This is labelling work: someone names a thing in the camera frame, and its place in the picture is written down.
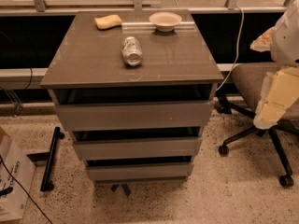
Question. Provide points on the yellow sponge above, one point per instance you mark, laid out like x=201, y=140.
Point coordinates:
x=108, y=22

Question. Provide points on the grey drawer cabinet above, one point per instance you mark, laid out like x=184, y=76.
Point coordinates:
x=176, y=67

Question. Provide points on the white cardboard box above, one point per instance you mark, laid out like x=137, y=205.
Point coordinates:
x=16, y=173

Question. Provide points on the grey office chair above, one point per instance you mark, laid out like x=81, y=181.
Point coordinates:
x=248, y=80

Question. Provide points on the black metal stand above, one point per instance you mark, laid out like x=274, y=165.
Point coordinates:
x=48, y=158

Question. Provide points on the white bowl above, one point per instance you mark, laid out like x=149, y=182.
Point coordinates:
x=165, y=21

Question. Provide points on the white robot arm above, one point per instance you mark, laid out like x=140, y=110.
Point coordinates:
x=285, y=41

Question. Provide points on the crushed soda can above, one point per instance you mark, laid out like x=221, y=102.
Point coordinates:
x=131, y=51

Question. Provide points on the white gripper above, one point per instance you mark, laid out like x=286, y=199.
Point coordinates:
x=286, y=41

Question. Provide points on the grey drawer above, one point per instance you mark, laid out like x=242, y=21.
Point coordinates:
x=139, y=148
x=76, y=118
x=140, y=172

